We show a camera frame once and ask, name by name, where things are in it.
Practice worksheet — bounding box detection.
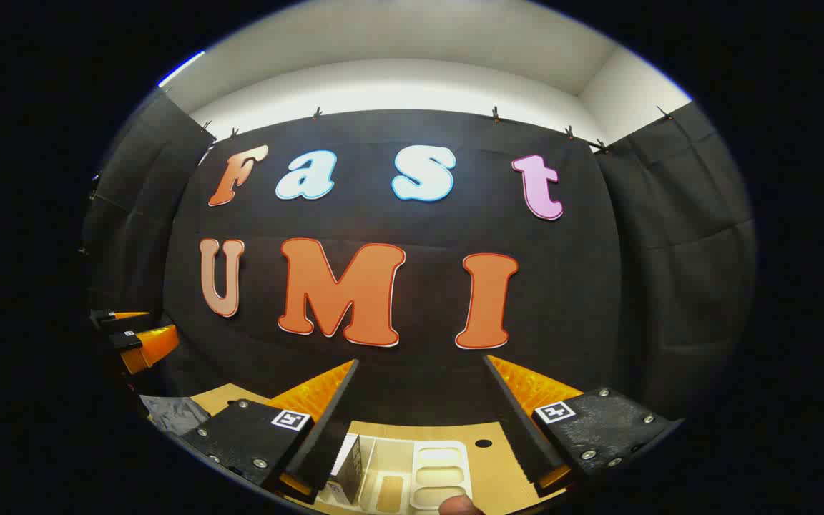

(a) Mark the white purple book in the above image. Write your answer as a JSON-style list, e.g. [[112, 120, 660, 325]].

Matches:
[[325, 433, 364, 506]]

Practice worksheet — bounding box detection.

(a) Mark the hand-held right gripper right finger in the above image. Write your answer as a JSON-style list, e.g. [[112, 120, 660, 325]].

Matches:
[[482, 355, 685, 499]]

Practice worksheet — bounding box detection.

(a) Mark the grey schoolbag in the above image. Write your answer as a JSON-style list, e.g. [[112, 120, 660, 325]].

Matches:
[[140, 395, 211, 438]]

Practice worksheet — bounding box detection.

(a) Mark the white plastic bookshelf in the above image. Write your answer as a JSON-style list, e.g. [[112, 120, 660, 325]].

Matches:
[[315, 433, 474, 514]]

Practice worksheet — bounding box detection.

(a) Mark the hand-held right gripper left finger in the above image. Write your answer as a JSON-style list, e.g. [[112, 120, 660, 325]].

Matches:
[[182, 359, 361, 505]]

